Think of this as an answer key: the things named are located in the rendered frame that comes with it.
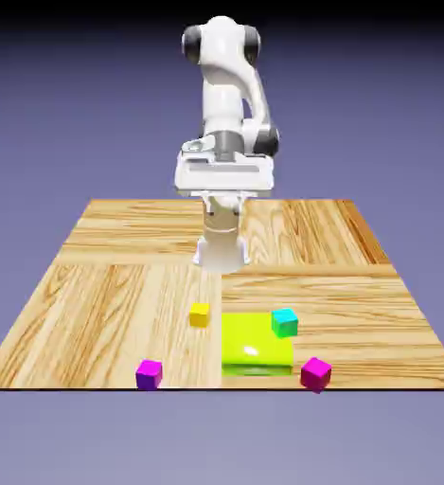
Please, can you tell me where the small cyan cube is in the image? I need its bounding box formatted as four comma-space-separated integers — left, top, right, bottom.
271, 307, 299, 339

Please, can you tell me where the small purple cube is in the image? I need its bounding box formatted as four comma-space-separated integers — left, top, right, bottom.
134, 358, 164, 391

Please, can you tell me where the small magenta cube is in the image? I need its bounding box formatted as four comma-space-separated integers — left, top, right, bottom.
299, 356, 333, 394

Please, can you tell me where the small yellow cube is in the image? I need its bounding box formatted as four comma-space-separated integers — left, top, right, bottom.
188, 301, 211, 329

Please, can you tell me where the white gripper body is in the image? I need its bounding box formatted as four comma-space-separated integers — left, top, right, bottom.
173, 150, 276, 199

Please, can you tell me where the large lime green box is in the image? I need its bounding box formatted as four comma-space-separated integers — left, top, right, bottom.
221, 312, 295, 378

